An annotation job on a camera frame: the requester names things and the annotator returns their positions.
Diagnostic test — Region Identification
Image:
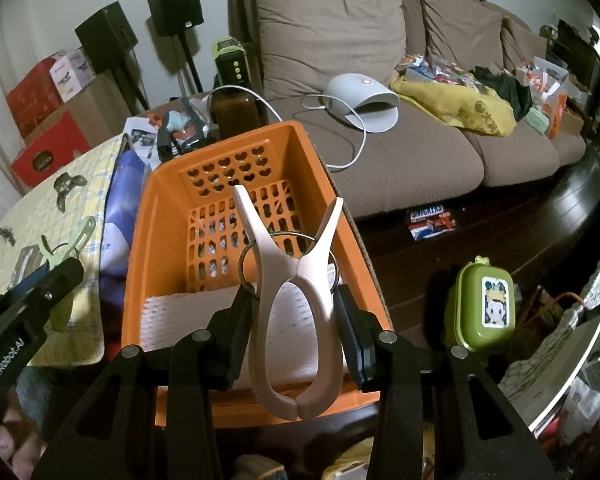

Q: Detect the medium brown cushion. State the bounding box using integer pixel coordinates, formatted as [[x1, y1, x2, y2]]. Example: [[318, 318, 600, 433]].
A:
[[419, 0, 506, 68]]

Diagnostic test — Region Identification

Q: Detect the black speaker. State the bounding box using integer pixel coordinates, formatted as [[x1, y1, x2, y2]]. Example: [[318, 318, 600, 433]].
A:
[[75, 1, 139, 73], [145, 0, 204, 37]]

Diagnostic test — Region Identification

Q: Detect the black cloth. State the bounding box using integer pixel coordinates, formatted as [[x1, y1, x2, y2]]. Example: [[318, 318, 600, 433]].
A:
[[472, 65, 533, 121]]

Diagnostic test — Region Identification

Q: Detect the dark candy bar box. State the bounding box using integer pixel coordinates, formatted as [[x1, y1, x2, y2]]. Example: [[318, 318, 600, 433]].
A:
[[406, 203, 458, 243]]

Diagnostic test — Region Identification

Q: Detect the pink plastic clip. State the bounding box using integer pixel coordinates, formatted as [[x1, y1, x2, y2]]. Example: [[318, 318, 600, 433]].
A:
[[232, 185, 344, 420]]

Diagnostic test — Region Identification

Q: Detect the red box with oval label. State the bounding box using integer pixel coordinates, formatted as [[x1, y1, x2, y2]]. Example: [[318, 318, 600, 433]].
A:
[[11, 110, 92, 188]]

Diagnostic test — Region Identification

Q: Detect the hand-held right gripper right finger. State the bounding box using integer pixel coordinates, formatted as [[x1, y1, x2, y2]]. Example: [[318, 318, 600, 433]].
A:
[[332, 284, 556, 480]]

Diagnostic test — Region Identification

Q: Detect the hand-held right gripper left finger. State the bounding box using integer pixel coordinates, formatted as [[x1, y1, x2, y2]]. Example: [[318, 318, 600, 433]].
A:
[[30, 285, 258, 480]]

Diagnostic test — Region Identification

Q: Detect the small white box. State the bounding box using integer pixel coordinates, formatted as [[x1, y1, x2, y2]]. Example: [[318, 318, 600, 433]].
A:
[[49, 47, 97, 101]]

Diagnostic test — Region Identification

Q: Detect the blue printed bag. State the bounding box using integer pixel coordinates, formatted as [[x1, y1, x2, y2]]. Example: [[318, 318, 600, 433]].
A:
[[100, 149, 148, 311]]

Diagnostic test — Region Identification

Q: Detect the orange white paper box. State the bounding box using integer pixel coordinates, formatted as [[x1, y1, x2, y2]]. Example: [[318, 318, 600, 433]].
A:
[[515, 57, 571, 138]]

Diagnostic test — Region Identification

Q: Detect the stone pattern paper bag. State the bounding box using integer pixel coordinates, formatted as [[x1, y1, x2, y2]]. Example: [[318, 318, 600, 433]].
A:
[[497, 245, 600, 441]]

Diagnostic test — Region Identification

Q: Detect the red patterned gift box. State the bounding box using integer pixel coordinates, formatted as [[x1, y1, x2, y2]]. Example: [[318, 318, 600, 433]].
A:
[[5, 57, 63, 126]]

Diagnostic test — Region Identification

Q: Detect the olive clip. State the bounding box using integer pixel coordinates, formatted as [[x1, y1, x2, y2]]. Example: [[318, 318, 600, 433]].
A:
[[52, 172, 88, 211]]

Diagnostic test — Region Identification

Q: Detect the orange plastic basket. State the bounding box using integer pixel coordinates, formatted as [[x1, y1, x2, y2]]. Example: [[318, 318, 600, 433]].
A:
[[121, 121, 393, 428]]

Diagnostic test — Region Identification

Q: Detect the pile of snack packets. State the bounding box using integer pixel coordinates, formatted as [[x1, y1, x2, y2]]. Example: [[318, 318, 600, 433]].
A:
[[395, 55, 486, 86]]

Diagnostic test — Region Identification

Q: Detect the mint green box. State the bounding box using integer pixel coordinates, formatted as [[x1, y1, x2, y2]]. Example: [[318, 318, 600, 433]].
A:
[[521, 108, 551, 135]]

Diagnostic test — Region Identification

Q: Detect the open cardboard box with clutter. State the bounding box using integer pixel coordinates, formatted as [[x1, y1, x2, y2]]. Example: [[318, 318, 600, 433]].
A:
[[122, 97, 216, 163]]

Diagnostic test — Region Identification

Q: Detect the yellow plaid tablecloth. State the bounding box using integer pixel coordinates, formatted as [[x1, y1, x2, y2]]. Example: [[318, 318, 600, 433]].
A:
[[0, 135, 126, 368]]

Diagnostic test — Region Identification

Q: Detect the yellow cloth bag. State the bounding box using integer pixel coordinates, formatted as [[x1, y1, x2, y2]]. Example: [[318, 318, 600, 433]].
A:
[[390, 72, 518, 138]]

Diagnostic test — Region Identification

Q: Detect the dark wooden cabinet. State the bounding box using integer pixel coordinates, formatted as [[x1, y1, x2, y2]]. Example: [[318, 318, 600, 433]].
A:
[[550, 20, 600, 111]]

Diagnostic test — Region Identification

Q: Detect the white nail lamp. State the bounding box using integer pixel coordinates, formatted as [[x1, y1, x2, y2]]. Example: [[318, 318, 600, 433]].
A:
[[322, 73, 400, 133]]

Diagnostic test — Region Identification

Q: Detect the white cable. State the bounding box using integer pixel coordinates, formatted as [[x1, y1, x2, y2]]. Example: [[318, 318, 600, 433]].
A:
[[207, 85, 368, 171]]

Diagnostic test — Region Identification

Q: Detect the green lunch box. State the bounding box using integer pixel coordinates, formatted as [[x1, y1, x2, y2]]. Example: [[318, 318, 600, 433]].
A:
[[443, 256, 518, 356]]

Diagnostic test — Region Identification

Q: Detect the brown cardboard box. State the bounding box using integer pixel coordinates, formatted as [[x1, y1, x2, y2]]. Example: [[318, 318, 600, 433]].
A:
[[25, 72, 136, 143]]

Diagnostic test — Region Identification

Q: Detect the brown sofa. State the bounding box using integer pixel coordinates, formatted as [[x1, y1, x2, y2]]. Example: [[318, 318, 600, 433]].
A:
[[228, 0, 588, 221]]

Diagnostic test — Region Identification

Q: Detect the green black portable device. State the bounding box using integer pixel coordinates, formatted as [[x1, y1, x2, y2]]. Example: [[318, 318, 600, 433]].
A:
[[211, 37, 251, 88]]

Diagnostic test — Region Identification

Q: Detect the black speaker stand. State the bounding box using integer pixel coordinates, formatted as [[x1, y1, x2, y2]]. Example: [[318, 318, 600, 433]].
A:
[[177, 30, 203, 93], [112, 60, 148, 116]]

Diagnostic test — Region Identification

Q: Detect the light green plastic clip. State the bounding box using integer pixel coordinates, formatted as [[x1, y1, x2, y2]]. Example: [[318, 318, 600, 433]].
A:
[[41, 217, 97, 333]]

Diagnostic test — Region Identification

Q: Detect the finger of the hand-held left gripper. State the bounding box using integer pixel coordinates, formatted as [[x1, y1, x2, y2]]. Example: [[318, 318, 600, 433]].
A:
[[0, 257, 84, 331]]

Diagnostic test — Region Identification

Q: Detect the small brown cushion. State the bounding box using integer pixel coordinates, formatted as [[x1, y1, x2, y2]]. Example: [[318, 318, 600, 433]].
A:
[[500, 17, 541, 73]]

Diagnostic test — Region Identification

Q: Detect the large brown cushion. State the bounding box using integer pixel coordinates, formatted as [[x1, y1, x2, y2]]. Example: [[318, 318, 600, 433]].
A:
[[250, 0, 407, 101]]

